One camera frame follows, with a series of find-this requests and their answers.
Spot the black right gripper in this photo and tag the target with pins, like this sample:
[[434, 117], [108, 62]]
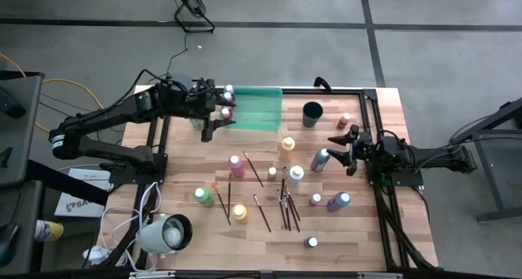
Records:
[[363, 148]]

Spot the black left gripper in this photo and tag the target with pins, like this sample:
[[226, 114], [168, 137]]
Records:
[[195, 101]]

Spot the small orange paint bottle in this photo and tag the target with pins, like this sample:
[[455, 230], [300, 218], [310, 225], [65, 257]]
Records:
[[342, 122]]

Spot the large green paint bottle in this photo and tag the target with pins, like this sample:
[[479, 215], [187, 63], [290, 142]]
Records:
[[197, 124], [204, 198]]

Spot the small white-capped paint bottle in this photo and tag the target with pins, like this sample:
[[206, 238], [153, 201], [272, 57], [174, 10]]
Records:
[[228, 89]]

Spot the large grey-blue paint bottle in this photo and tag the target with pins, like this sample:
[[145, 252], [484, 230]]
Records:
[[319, 161]]

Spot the large pink-red paint bottle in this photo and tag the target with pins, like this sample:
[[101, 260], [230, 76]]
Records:
[[237, 165]]

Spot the large purple paint bottle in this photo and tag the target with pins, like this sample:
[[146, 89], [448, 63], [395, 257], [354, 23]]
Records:
[[337, 202]]

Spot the large white paint bottle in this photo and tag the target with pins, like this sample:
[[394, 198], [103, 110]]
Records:
[[295, 177]]

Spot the large golden yellow paint bottle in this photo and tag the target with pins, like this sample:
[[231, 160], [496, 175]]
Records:
[[286, 150]]

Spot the thin brown paintbrush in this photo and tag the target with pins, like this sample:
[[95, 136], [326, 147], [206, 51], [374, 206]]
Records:
[[229, 195]]

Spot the orange-bristle paintbrush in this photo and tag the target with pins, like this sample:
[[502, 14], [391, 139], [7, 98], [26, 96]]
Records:
[[221, 201]]

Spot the small dark blue paint bottle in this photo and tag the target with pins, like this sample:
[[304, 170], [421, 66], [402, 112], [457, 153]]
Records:
[[310, 242]]

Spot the large bright yellow paint bottle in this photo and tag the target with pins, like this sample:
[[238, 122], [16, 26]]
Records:
[[240, 214]]

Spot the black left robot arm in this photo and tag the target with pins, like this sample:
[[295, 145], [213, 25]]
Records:
[[106, 113]]

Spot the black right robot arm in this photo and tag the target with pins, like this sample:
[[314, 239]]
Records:
[[440, 156]]

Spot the translucent green plastic bin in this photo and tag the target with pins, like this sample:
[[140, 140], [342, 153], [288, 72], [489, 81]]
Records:
[[261, 112]]

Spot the dark green cup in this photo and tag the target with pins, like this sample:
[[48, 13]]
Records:
[[312, 116]]

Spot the black clamp hook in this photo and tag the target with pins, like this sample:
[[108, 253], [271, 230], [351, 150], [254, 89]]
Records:
[[322, 82]]

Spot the black floor fan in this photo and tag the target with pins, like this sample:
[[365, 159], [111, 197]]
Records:
[[189, 1]]

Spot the pale green desk lamp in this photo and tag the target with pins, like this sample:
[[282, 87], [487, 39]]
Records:
[[153, 236]]

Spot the white printed cardboard box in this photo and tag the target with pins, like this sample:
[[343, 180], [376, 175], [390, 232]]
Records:
[[87, 176]]

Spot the black metal beam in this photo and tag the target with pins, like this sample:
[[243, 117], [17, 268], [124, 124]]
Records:
[[61, 181]]

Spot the white round lamp base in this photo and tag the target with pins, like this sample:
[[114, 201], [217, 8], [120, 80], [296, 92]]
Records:
[[95, 253]]

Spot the grey desk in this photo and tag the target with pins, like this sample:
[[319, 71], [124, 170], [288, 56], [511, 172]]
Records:
[[24, 148], [24, 205]]

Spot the white and yellow can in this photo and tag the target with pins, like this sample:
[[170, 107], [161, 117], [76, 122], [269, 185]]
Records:
[[49, 231]]

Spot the black device on desk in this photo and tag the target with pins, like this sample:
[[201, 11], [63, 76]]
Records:
[[10, 103]]

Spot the black computer mouse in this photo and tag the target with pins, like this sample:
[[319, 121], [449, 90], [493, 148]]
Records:
[[7, 244]]

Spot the black metal table frame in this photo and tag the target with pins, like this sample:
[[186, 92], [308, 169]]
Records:
[[346, 92]]

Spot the silver metal bracket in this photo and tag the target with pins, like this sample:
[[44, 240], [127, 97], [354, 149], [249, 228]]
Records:
[[153, 275], [379, 275]]

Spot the black desk frame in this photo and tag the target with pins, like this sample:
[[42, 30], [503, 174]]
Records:
[[489, 177]]

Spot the small black bracket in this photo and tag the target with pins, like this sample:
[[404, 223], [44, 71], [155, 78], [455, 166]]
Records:
[[5, 156]]

